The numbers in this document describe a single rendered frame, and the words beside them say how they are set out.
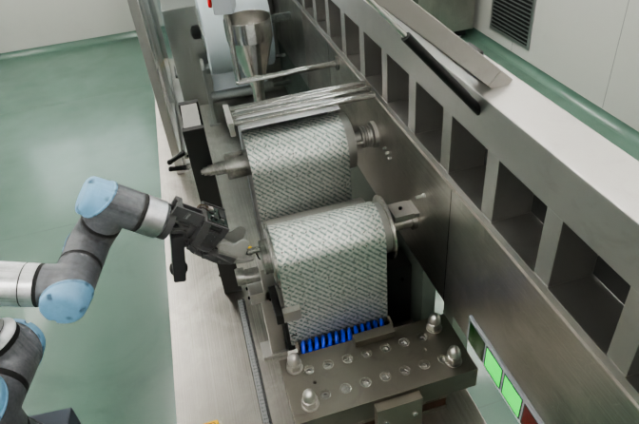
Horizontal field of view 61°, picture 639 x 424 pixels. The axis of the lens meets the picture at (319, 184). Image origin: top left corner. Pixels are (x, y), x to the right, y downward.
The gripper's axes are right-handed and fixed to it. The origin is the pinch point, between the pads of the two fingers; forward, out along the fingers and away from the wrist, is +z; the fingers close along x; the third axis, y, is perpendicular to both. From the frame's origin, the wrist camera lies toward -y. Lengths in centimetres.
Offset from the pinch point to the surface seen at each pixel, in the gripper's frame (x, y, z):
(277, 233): -1.4, 8.8, 2.0
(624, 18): 195, 132, 244
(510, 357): -40, 24, 30
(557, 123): -34, 58, 8
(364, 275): -6.9, 9.6, 23.2
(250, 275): 1.8, -5.5, 4.7
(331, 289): -6.8, 3.4, 18.3
